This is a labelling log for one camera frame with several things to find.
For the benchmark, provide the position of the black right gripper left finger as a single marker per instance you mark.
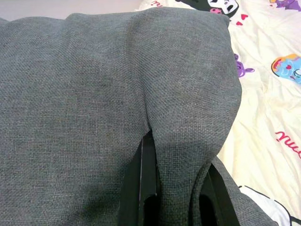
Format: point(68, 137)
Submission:
point(145, 179)

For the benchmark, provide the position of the grey fabric pillow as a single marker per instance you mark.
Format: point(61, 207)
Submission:
point(94, 94)

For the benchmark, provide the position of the cream cartoon print quilt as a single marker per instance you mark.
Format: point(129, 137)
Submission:
point(265, 106)

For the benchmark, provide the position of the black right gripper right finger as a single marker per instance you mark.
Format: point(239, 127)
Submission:
point(216, 200)

